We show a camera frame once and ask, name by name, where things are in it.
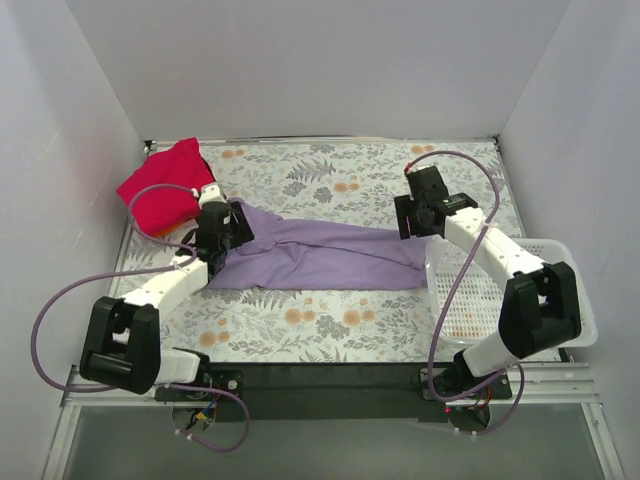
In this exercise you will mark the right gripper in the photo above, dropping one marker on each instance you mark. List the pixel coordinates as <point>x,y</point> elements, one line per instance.
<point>404,216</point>

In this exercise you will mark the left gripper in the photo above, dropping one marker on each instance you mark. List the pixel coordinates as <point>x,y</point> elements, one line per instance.
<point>241,223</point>

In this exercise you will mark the purple t shirt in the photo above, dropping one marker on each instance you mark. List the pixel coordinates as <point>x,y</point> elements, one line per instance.
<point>297,254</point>

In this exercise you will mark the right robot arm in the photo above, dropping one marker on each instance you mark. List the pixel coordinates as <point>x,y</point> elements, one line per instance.
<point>540,300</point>

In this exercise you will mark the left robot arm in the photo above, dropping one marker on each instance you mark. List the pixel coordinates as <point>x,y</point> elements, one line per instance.
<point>122,348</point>

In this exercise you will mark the orange folded t shirt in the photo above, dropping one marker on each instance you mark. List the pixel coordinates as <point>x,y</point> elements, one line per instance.
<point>165,232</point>

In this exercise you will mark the red folded t shirt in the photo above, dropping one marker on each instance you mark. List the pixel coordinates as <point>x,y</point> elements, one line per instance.
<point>181,165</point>

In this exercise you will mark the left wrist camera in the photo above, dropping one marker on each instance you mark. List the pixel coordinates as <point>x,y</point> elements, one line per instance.
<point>207,194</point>

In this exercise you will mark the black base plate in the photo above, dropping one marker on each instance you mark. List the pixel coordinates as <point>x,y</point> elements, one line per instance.
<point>328,391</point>

